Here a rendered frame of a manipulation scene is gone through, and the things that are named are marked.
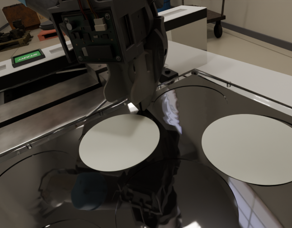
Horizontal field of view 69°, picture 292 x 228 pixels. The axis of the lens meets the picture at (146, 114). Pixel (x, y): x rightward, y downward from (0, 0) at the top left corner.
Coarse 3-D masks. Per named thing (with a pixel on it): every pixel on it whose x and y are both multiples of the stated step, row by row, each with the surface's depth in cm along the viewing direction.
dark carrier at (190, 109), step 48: (192, 96) 31; (240, 96) 29; (48, 144) 28; (192, 144) 23; (0, 192) 23; (48, 192) 22; (96, 192) 20; (144, 192) 20; (192, 192) 19; (240, 192) 18; (288, 192) 17
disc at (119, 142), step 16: (96, 128) 29; (112, 128) 28; (128, 128) 28; (144, 128) 27; (80, 144) 27; (96, 144) 26; (112, 144) 26; (128, 144) 25; (144, 144) 25; (96, 160) 24; (112, 160) 24; (128, 160) 23
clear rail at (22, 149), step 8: (192, 72) 37; (168, 80) 36; (176, 80) 36; (160, 88) 35; (120, 104) 32; (96, 112) 32; (104, 112) 32; (80, 120) 31; (88, 120) 31; (64, 128) 30; (72, 128) 30; (48, 136) 29; (56, 136) 29; (24, 144) 28; (32, 144) 28; (40, 144) 28; (8, 152) 27; (16, 152) 27; (0, 160) 27
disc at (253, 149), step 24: (216, 120) 26; (240, 120) 25; (264, 120) 24; (216, 144) 23; (240, 144) 22; (264, 144) 22; (288, 144) 21; (240, 168) 20; (264, 168) 19; (288, 168) 19
